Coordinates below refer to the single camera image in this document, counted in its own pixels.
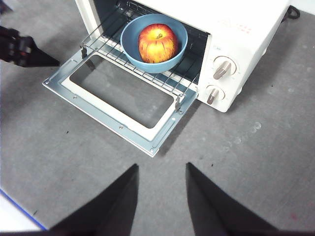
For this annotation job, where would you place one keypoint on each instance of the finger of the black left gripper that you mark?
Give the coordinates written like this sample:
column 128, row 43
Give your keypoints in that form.
column 37, row 57

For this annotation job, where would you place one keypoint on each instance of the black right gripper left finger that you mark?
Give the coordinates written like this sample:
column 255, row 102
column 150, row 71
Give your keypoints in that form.
column 110, row 209

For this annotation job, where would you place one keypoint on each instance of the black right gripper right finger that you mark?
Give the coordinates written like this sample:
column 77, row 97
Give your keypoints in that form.
column 211, row 209

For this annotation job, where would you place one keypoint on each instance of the glass-window oven door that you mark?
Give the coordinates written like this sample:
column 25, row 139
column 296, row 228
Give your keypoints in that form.
column 103, row 115

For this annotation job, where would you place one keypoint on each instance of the blue ribbed bowl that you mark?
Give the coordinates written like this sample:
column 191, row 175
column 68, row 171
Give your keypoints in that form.
column 133, row 49

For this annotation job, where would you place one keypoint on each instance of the red yellow apple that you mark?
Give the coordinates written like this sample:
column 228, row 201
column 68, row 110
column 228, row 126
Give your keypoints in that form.
column 157, row 44

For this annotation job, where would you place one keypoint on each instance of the small cream oven knob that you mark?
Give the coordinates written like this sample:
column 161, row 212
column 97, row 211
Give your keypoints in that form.
column 214, row 94

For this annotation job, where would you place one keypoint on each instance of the large cream oven knob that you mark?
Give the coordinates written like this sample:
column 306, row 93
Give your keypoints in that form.
column 223, row 68

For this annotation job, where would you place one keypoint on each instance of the cream Toshiba toaster oven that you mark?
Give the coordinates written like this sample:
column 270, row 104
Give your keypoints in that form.
column 233, row 29

